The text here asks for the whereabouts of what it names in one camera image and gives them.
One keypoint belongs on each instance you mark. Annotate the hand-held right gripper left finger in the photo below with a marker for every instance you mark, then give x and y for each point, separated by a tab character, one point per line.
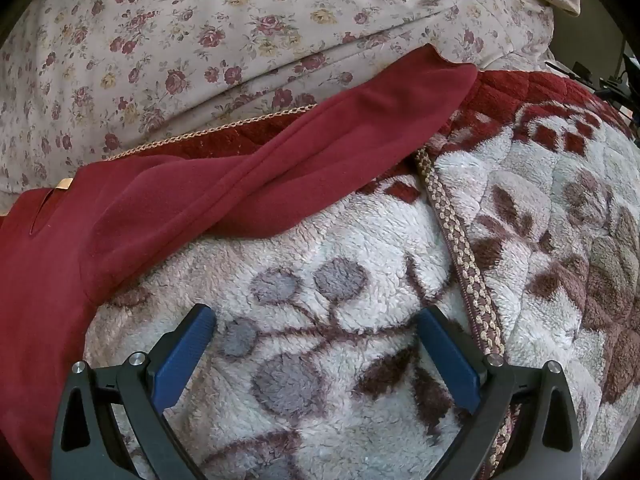
180	365

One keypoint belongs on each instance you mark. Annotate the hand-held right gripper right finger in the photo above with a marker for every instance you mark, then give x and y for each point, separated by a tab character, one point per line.
450	355

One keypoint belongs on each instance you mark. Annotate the dark red garment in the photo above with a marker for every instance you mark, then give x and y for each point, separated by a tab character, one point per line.
200	185

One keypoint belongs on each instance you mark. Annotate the leaf pattern fleece blanket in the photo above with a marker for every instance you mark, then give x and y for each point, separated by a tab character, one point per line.
350	240

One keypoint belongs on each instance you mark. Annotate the black equipment stand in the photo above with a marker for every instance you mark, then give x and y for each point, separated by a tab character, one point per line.
612	85

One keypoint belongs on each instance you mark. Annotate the floral print bedsheet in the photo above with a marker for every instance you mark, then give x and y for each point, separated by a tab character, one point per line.
200	35

